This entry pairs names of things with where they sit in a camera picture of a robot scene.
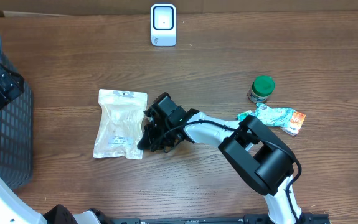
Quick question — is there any beige nut snack bag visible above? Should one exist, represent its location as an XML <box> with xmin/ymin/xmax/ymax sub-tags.
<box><xmin>93</xmin><ymin>89</ymin><xmax>148</xmax><ymax>159</ymax></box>

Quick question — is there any small teal tissue pack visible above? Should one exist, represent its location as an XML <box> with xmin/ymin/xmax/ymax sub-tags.
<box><xmin>237</xmin><ymin>110</ymin><xmax>255</xmax><ymax>121</ymax></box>

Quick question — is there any green cap white bottle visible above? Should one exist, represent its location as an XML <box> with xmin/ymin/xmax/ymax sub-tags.
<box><xmin>247</xmin><ymin>75</ymin><xmax>275</xmax><ymax>103</ymax></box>

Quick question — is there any teal wet wipes pack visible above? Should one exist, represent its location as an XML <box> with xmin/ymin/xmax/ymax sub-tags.
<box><xmin>254</xmin><ymin>103</ymin><xmax>295</xmax><ymax>128</ymax></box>

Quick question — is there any orange snack packet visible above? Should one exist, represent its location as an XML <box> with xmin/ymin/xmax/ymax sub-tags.
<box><xmin>281</xmin><ymin>111</ymin><xmax>306</xmax><ymax>136</ymax></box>

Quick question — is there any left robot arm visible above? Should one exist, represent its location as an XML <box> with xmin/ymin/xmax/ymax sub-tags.
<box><xmin>0</xmin><ymin>63</ymin><xmax>112</xmax><ymax>224</ymax></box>

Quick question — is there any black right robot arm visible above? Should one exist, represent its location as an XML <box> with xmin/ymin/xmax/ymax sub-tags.
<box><xmin>137</xmin><ymin>93</ymin><xmax>304</xmax><ymax>223</ymax></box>

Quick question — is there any white barcode scanner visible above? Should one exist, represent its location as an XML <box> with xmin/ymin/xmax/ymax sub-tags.
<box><xmin>150</xmin><ymin>3</ymin><xmax>177</xmax><ymax>47</ymax></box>

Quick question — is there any grey plastic mesh basket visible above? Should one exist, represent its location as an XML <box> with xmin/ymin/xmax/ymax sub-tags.
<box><xmin>0</xmin><ymin>38</ymin><xmax>34</xmax><ymax>189</ymax></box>

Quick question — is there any brown cardboard backboard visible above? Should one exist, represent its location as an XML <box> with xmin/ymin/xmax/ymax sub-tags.
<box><xmin>0</xmin><ymin>0</ymin><xmax>358</xmax><ymax>17</ymax></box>

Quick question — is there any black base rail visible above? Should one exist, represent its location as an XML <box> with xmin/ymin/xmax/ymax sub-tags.
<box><xmin>110</xmin><ymin>213</ymin><xmax>332</xmax><ymax>224</ymax></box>

